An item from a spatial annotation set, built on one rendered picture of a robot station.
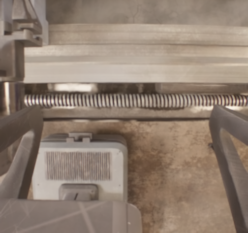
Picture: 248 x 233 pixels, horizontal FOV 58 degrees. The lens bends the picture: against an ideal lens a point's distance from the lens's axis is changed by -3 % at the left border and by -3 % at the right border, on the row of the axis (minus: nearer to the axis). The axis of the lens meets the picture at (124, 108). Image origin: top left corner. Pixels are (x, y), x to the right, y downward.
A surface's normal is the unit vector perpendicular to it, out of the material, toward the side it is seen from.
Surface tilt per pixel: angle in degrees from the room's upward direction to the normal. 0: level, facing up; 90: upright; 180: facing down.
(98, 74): 36
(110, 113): 0
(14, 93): 55
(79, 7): 14
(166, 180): 0
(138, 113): 0
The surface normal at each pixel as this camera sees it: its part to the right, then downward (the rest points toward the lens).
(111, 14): -0.11, 0.04
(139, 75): 0.01, 0.66
